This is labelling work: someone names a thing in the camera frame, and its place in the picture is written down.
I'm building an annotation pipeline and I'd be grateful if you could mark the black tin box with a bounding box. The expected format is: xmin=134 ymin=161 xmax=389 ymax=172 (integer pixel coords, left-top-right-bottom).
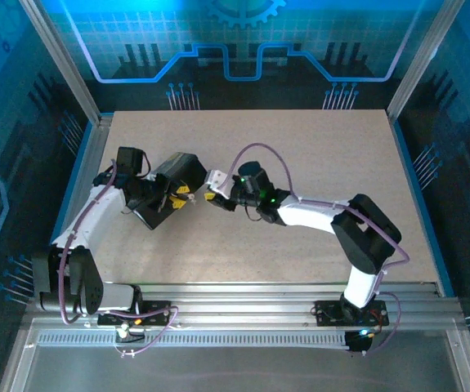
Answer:
xmin=134 ymin=152 xmax=209 ymax=231

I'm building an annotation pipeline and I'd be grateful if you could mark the metal tray panel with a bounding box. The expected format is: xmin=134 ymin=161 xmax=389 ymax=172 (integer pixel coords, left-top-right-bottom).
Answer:
xmin=0 ymin=318 xmax=470 ymax=392

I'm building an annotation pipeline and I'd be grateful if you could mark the black connector box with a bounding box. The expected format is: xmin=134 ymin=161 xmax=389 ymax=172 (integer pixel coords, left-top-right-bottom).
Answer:
xmin=345 ymin=328 xmax=377 ymax=354

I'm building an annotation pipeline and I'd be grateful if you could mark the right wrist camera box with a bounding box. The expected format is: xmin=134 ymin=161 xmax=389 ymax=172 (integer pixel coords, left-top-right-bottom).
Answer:
xmin=205 ymin=168 xmax=234 ymax=195

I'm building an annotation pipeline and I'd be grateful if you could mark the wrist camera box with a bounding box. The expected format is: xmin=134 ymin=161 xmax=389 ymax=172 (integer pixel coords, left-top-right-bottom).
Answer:
xmin=145 ymin=173 xmax=170 ymax=194
xmin=205 ymin=168 xmax=234 ymax=195

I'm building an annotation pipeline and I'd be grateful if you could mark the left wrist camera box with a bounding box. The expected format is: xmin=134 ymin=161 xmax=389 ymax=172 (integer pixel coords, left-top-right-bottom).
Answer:
xmin=145 ymin=173 xmax=170 ymax=194

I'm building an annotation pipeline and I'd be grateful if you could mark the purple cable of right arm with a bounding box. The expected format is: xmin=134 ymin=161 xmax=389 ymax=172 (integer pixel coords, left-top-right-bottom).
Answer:
xmin=224 ymin=142 xmax=411 ymax=356

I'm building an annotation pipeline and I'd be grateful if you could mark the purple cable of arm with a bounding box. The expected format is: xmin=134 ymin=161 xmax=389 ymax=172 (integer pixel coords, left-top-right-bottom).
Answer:
xmin=57 ymin=158 xmax=180 ymax=359
xmin=224 ymin=142 xmax=411 ymax=356

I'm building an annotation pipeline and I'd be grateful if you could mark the aluminium side rail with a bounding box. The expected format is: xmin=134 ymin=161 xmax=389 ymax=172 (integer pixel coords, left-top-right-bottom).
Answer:
xmin=42 ymin=114 xmax=114 ymax=296

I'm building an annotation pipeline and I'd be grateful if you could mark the aluminium frame rail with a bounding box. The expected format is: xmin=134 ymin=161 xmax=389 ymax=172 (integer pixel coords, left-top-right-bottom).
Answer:
xmin=25 ymin=281 xmax=464 ymax=328

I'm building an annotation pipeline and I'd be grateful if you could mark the black base plate of left arm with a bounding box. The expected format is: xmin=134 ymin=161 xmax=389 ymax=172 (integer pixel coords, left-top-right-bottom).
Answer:
xmin=96 ymin=301 xmax=172 ymax=327

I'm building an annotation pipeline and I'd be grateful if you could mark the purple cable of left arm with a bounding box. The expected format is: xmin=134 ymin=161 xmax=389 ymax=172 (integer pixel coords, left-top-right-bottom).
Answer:
xmin=57 ymin=158 xmax=180 ymax=359

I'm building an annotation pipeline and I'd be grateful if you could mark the slotted cable duct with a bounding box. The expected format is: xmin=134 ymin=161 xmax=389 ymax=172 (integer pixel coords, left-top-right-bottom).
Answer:
xmin=37 ymin=332 xmax=349 ymax=349

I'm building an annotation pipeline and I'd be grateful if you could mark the black base plate of right arm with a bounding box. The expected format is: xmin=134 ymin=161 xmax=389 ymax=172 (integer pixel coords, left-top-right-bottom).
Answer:
xmin=313 ymin=299 xmax=391 ymax=327

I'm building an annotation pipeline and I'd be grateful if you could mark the aluminium frame post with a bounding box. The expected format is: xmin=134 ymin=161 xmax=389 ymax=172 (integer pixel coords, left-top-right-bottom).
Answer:
xmin=17 ymin=0 xmax=104 ymax=123
xmin=387 ymin=0 xmax=467 ymax=120

